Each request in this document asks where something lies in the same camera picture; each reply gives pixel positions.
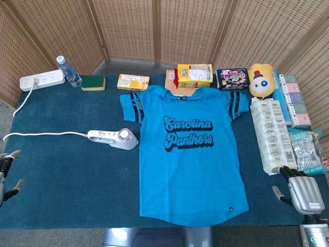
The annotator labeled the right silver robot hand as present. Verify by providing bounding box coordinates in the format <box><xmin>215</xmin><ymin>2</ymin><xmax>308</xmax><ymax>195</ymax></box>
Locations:
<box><xmin>272</xmin><ymin>166</ymin><xmax>325</xmax><ymax>215</ymax></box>

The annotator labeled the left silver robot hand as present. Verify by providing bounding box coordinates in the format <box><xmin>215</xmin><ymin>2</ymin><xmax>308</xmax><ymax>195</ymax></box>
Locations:
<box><xmin>0</xmin><ymin>150</ymin><xmax>25</xmax><ymax>207</ymax></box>

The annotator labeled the white cable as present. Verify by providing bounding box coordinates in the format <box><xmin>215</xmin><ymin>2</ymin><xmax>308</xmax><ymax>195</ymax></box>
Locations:
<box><xmin>3</xmin><ymin>77</ymin><xmax>89</xmax><ymax>142</ymax></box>

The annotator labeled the blue Carolina Panthers t-shirt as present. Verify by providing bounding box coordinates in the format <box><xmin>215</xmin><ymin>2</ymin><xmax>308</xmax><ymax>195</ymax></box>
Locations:
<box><xmin>119</xmin><ymin>84</ymin><xmax>250</xmax><ymax>227</ymax></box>

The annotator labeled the white handheld steam iron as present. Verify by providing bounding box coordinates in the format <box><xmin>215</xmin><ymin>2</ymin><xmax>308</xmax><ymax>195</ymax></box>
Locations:
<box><xmin>87</xmin><ymin>128</ymin><xmax>139</xmax><ymax>151</ymax></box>

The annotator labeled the silver and teal bag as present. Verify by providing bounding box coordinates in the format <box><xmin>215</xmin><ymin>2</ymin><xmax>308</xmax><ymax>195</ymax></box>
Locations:
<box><xmin>286</xmin><ymin>127</ymin><xmax>329</xmax><ymax>179</ymax></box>

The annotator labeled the white tissue pack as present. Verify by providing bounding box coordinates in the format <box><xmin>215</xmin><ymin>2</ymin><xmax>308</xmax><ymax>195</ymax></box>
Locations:
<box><xmin>250</xmin><ymin>99</ymin><xmax>298</xmax><ymax>176</ymax></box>

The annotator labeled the dark teal tablecloth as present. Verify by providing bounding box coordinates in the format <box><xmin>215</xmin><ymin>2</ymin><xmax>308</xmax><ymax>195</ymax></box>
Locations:
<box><xmin>0</xmin><ymin>74</ymin><xmax>329</xmax><ymax>231</ymax></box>

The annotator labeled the pastel tissue multipack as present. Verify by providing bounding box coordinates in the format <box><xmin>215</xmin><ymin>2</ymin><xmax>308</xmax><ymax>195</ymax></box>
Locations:
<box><xmin>278</xmin><ymin>74</ymin><xmax>312</xmax><ymax>129</ymax></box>

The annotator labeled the white power strip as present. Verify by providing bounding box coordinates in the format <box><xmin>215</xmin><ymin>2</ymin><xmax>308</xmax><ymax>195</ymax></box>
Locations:
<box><xmin>20</xmin><ymin>68</ymin><xmax>66</xmax><ymax>92</ymax></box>

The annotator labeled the light blue long package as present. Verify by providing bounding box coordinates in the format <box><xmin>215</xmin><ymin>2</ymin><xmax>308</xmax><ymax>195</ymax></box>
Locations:
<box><xmin>271</xmin><ymin>68</ymin><xmax>293</xmax><ymax>124</ymax></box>

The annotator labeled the clear plastic water bottle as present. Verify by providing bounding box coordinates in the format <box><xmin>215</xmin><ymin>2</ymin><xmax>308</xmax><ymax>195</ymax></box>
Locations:
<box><xmin>56</xmin><ymin>55</ymin><xmax>83</xmax><ymax>88</ymax></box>

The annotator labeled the yellow plush toy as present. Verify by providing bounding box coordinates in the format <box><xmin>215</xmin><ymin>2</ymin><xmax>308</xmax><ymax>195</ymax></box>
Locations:
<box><xmin>248</xmin><ymin>63</ymin><xmax>275</xmax><ymax>100</ymax></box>

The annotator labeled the green and yellow sponge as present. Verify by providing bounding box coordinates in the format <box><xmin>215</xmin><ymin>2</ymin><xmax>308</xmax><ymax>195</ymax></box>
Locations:
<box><xmin>81</xmin><ymin>75</ymin><xmax>106</xmax><ymax>92</ymax></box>

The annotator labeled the dark sanitary pad package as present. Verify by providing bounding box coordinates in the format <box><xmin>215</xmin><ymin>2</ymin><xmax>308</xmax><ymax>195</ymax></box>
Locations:
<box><xmin>215</xmin><ymin>67</ymin><xmax>251</xmax><ymax>91</ymax></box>

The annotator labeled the yellow cardboard box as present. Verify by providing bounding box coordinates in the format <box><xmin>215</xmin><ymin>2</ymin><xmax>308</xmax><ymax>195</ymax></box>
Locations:
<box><xmin>117</xmin><ymin>74</ymin><xmax>151</xmax><ymax>92</ymax></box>

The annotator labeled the yellow Lipo snack bag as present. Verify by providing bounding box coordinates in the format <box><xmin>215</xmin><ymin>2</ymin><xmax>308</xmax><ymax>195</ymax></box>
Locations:
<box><xmin>173</xmin><ymin>63</ymin><xmax>214</xmax><ymax>90</ymax></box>

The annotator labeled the brown spiral notebook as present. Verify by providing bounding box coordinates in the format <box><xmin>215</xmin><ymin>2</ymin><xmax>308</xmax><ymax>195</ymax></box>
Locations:
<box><xmin>164</xmin><ymin>68</ymin><xmax>196</xmax><ymax>91</ymax></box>

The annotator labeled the woven rattan folding screen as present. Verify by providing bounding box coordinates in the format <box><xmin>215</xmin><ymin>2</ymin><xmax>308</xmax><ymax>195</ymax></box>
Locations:
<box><xmin>0</xmin><ymin>0</ymin><xmax>329</xmax><ymax>136</ymax></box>

